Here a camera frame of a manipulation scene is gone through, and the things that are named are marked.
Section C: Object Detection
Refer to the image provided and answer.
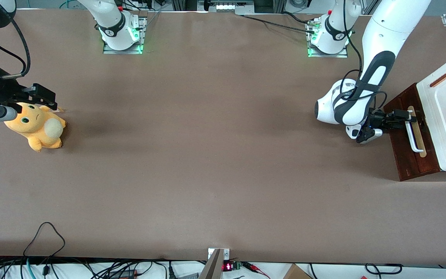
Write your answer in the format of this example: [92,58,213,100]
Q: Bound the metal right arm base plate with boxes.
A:
[103,16,147,55]

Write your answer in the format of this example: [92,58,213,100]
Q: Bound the black coiled cable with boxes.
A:
[365,263,404,275]

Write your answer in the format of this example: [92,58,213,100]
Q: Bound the black cable across table edge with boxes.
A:
[242,11,317,34]

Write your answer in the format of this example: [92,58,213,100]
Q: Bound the black power adapter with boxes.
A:
[108,270,139,279]

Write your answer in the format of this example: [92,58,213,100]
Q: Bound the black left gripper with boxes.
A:
[368,109,417,131]

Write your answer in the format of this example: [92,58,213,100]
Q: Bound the black looped thin cable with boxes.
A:
[23,222,66,259]

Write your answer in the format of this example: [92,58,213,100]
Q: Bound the lit metal control unit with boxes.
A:
[197,0,255,15]

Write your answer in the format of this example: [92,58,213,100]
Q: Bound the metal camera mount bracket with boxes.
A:
[199,248,231,279]

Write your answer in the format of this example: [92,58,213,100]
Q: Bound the dark wooden drawer white handle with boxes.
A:
[384,84,440,180]

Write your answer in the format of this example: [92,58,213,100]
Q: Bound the red clip lead wires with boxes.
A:
[242,262,271,279]

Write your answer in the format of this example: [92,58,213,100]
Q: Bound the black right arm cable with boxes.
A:
[0,17,31,80]

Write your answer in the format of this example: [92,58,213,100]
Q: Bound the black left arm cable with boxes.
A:
[341,0,388,112]

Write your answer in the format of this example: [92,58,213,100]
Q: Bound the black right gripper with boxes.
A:
[0,67,58,111]

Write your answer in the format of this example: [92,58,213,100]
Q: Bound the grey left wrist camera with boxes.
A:
[356,126,383,145]

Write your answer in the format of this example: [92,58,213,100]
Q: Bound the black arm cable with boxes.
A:
[0,17,31,80]
[341,0,388,112]

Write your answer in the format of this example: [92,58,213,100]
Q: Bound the brown cardboard box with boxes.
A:
[283,263,313,279]

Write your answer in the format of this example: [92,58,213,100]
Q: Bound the orange plush toy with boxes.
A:
[3,102,67,152]

